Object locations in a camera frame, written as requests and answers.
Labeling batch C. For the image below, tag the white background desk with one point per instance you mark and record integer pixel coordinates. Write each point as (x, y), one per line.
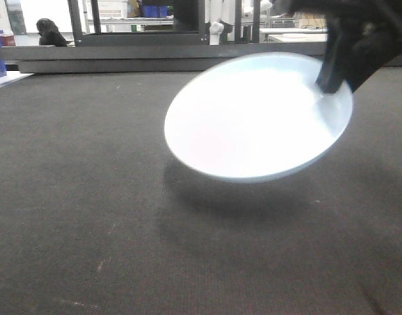
(291, 35)

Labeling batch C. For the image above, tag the black table edge rail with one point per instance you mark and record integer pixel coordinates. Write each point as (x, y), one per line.
(153, 58)

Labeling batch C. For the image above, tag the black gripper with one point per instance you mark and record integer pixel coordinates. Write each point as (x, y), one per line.
(364, 35)

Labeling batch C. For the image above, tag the blue bins on far shelf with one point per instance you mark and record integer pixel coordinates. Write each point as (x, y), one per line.
(153, 11)

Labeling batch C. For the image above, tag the black seated figure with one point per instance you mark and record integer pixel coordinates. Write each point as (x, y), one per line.
(49, 33)

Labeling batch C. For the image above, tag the black metal frame structure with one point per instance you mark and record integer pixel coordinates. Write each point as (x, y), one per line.
(120, 23)

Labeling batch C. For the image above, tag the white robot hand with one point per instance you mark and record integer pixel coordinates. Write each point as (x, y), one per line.
(215, 31)

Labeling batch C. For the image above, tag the pale blue round tray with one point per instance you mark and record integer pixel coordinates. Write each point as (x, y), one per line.
(256, 118)

